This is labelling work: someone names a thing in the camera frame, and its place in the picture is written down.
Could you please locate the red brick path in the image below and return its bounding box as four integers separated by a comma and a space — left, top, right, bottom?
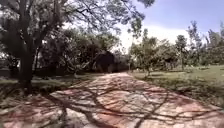
0, 71, 224, 128

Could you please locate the dense group of trees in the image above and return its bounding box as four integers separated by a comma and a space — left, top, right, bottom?
33, 28, 131, 76

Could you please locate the row of small trees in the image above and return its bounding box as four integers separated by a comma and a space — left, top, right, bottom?
128, 21, 224, 76

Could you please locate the shaded grass strip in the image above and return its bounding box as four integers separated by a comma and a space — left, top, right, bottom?
0, 72, 104, 111

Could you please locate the large dark-trunked tree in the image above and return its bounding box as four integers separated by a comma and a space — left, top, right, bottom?
0, 0, 156, 95

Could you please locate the grass with fallen leaves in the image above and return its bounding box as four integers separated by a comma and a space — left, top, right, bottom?
128, 64, 224, 109

